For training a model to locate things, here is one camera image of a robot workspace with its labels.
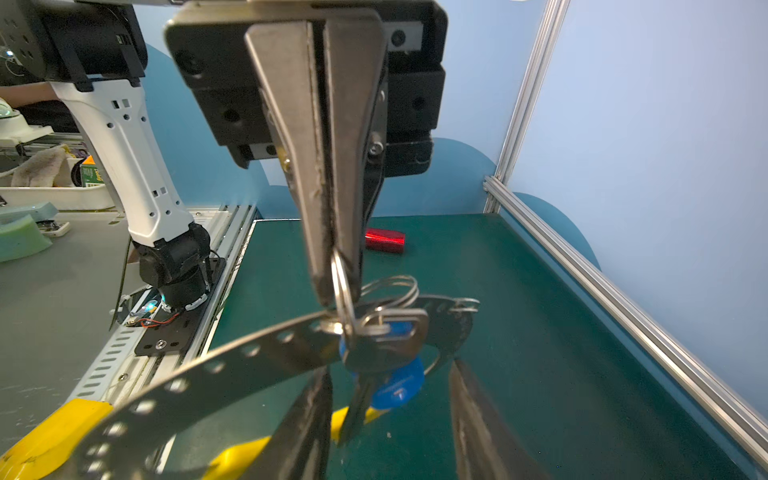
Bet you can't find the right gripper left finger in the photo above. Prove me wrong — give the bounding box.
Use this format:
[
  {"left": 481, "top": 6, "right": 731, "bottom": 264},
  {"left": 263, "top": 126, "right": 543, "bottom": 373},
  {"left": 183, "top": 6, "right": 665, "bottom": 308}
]
[{"left": 254, "top": 367, "right": 333, "bottom": 479}]

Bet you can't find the white tray with clutter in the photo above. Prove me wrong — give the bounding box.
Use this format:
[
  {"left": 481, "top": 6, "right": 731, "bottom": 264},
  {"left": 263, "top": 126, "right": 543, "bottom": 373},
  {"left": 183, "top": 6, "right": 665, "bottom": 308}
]
[{"left": 1, "top": 99, "right": 116, "bottom": 211}]

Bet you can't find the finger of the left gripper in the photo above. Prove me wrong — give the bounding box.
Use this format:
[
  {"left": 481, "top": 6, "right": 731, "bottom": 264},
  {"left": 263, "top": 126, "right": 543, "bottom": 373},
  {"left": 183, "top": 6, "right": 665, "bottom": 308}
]
[
  {"left": 323, "top": 16, "right": 386, "bottom": 299},
  {"left": 245, "top": 21, "right": 333, "bottom": 306}
]

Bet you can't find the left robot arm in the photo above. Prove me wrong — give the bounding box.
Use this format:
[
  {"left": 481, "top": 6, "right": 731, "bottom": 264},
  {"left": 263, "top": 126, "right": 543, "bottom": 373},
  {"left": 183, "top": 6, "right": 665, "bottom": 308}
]
[{"left": 1, "top": 1, "right": 448, "bottom": 309}]

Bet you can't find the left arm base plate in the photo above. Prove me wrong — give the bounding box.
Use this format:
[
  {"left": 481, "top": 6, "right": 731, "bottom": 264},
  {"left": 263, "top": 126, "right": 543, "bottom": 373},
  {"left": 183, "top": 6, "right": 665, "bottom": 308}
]
[{"left": 123, "top": 288, "right": 213, "bottom": 357}]

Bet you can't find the aluminium frame rail left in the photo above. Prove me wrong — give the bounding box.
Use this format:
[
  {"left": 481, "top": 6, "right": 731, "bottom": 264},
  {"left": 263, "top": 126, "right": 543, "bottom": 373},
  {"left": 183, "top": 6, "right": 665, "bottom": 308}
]
[{"left": 484, "top": 0, "right": 570, "bottom": 187}]

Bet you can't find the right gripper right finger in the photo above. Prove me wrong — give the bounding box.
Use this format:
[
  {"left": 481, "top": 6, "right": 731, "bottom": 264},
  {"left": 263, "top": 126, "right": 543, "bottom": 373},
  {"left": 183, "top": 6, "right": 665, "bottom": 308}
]
[{"left": 449, "top": 358, "right": 548, "bottom": 479}]

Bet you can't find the aluminium frame rail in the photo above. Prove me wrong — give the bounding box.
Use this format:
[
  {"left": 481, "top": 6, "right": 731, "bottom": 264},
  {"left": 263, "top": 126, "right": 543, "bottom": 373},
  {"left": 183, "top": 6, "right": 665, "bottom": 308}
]
[
  {"left": 484, "top": 0, "right": 570, "bottom": 187},
  {"left": 483, "top": 176, "right": 767, "bottom": 472}
]

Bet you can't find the red spray bottle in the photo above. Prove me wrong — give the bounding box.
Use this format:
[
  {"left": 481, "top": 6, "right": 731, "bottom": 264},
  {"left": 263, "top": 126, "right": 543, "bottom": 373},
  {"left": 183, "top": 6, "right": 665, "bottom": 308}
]
[{"left": 365, "top": 228, "right": 406, "bottom": 254}]

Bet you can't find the grey keyring yellow handle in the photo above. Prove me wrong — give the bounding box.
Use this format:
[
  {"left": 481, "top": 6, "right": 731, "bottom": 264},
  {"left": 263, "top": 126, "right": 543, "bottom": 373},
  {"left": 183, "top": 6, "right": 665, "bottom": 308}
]
[{"left": 1, "top": 293, "right": 479, "bottom": 479}]

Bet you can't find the green foam block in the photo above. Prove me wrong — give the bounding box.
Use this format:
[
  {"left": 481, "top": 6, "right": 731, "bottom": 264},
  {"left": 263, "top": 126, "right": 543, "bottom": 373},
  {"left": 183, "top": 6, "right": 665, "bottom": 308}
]
[{"left": 0, "top": 215, "right": 52, "bottom": 263}]

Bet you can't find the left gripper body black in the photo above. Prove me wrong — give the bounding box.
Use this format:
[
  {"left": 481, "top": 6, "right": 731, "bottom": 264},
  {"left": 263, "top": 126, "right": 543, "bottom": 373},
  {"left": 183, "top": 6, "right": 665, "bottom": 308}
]
[{"left": 164, "top": 1, "right": 448, "bottom": 177}]

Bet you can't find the aluminium frame rail back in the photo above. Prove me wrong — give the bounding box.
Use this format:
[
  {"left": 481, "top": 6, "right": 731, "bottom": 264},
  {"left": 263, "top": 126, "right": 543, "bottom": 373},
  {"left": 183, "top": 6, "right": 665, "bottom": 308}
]
[{"left": 483, "top": 176, "right": 767, "bottom": 472}]

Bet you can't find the silver key blue tag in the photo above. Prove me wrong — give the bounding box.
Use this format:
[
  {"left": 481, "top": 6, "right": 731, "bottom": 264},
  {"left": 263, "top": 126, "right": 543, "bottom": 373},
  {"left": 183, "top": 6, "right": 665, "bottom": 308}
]
[{"left": 319, "top": 251, "right": 431, "bottom": 448}]

